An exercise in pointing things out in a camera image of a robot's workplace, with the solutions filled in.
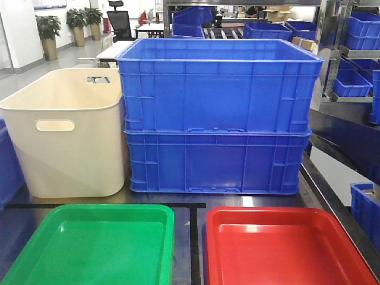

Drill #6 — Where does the lower blue stacking crate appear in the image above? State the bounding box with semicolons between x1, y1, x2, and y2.
126;130;311;195

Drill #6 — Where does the small blue bin right shelf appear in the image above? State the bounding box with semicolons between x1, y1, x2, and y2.
333;69;373;97

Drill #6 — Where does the upper blue stacking crate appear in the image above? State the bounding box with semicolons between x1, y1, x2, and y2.
116;39;323;133

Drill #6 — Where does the blue bin far right floor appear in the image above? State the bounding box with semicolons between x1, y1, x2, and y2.
350;183;379;251

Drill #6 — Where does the blue stacking crate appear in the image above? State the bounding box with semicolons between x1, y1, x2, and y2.
126;130;311;195
116;39;323;133

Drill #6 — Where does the potted plant far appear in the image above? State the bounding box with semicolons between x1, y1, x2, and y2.
84;7;102;40

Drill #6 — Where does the black office chair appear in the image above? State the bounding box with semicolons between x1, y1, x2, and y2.
107;1;135;43

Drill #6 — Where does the green plastic tray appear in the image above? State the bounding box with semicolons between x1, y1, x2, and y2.
2;204;175;284

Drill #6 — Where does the potted plant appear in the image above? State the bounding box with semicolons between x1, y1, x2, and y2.
35;15;61;61
66;8;86;47
84;7;102;40

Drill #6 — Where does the cream plastic basket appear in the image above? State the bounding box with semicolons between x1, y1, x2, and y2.
1;68;127;198

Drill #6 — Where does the potted plant left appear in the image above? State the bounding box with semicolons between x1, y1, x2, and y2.
35;15;61;61

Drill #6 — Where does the potted plant middle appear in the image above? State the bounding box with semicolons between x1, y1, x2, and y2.
66;8;86;47

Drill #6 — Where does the red plastic tray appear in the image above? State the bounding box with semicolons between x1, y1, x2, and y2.
206;206;378;284

